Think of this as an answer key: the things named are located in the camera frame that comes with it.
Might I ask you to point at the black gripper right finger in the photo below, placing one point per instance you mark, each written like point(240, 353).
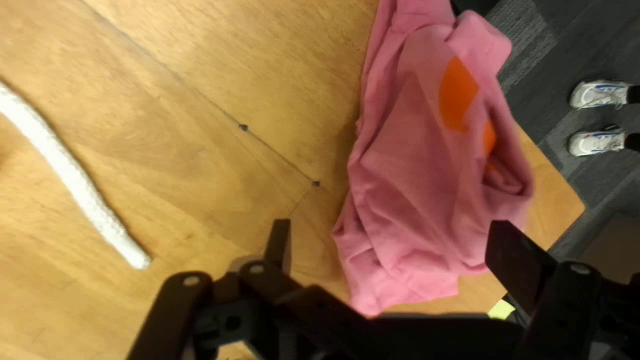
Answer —
point(566, 312)

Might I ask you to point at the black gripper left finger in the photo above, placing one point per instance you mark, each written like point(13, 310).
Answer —
point(201, 312)

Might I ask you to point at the pink shirt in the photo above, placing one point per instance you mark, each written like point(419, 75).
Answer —
point(420, 200)

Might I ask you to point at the small yellow paper scrap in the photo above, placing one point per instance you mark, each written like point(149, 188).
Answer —
point(501, 310)

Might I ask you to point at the white sneaker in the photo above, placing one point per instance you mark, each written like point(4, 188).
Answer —
point(597, 143)
point(598, 95)

